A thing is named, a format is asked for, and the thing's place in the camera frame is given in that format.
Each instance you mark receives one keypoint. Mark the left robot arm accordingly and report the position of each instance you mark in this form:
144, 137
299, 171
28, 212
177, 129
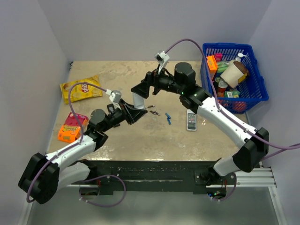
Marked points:
45, 174

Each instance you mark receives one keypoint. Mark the white remote control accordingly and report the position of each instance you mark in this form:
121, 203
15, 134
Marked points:
138, 101

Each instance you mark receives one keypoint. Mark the orange box in basket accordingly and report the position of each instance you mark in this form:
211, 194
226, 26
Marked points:
212, 65

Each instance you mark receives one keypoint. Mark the blue plastic basket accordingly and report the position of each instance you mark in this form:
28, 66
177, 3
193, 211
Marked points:
252, 90

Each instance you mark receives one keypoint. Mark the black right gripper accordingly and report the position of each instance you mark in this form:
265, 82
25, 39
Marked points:
152, 79

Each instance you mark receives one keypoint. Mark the black remote control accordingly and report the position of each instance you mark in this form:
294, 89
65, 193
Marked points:
110, 108

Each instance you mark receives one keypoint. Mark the grey buttoned remote control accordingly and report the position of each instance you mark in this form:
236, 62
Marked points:
191, 122

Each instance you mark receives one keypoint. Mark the yellow Lays chips bag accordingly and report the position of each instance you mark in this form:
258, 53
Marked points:
81, 91

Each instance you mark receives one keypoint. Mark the red can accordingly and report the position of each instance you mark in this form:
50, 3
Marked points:
222, 86

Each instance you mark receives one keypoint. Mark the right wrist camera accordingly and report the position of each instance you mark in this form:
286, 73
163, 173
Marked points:
162, 59

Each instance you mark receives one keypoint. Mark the green box in basket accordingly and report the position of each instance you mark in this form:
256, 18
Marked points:
232, 94

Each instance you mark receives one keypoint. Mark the pink box in basket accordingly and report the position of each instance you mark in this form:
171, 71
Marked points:
218, 57

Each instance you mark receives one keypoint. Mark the aluminium rail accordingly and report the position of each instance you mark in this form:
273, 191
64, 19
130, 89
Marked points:
258, 178

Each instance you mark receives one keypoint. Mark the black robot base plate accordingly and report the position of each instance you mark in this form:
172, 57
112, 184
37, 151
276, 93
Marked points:
150, 176

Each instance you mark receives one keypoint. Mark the paper cup with brown lid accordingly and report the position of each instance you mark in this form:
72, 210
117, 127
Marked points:
235, 74

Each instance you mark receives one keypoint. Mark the white pump bottle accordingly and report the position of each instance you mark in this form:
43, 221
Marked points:
240, 56

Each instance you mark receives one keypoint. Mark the green bottle in basket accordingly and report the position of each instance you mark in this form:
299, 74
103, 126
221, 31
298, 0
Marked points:
222, 66

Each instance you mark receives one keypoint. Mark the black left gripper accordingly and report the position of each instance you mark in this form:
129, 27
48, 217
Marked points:
129, 113

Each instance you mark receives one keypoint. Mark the orange pink candy box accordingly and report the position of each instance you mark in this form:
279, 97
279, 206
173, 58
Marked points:
70, 131

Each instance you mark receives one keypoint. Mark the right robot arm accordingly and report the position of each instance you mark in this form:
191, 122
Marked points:
250, 141

